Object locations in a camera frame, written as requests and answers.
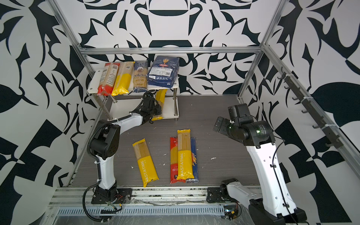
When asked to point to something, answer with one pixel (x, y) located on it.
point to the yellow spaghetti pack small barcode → (160, 97)
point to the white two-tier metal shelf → (116, 106)
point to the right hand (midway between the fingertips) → (223, 126)
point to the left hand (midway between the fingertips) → (158, 104)
